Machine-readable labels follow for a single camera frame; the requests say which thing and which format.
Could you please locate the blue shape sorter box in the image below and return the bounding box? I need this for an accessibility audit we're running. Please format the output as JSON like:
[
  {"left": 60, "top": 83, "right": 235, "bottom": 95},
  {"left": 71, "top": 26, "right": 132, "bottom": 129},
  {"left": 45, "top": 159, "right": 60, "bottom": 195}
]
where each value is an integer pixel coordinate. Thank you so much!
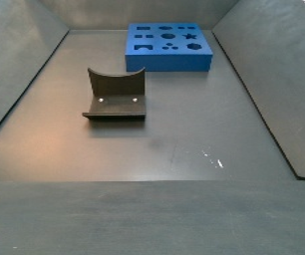
[{"left": 126, "top": 23, "right": 213, "bottom": 72}]

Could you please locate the black curved holder bracket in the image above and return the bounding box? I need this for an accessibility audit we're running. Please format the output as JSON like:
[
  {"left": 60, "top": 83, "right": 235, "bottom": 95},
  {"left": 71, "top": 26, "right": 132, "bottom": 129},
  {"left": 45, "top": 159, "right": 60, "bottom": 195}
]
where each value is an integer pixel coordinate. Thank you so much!
[{"left": 83, "top": 69, "right": 147, "bottom": 120}]

